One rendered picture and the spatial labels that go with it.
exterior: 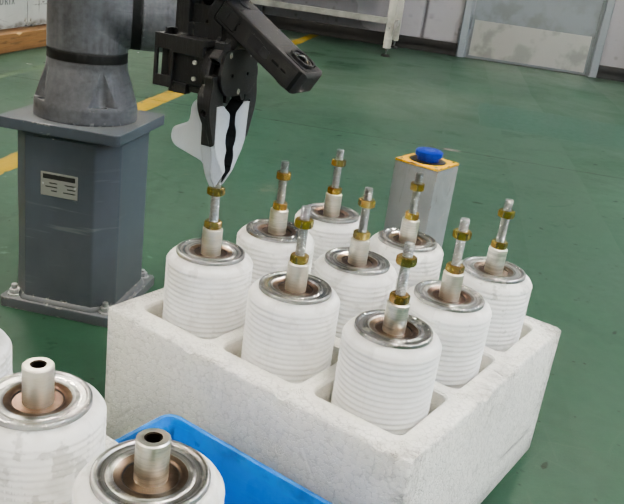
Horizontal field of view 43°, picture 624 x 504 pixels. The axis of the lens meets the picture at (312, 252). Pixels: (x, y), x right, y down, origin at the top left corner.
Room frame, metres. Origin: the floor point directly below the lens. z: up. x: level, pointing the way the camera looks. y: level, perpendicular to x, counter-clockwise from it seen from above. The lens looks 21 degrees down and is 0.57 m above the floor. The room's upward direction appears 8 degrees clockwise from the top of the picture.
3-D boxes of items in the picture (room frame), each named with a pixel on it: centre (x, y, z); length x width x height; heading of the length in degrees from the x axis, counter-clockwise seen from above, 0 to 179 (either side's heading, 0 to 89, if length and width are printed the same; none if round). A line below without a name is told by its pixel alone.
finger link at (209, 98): (0.78, 0.12, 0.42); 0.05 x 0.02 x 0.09; 157
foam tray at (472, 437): (0.84, -0.05, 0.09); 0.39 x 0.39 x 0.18; 57
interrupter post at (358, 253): (0.84, -0.05, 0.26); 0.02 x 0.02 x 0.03
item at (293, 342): (0.74, 0.01, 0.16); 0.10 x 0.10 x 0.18
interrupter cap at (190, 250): (0.80, 0.11, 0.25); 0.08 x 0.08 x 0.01
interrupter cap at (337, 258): (0.84, -0.05, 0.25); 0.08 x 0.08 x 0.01
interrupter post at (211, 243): (0.80, 0.11, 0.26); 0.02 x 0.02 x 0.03
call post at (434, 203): (1.12, -0.15, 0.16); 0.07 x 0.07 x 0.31; 57
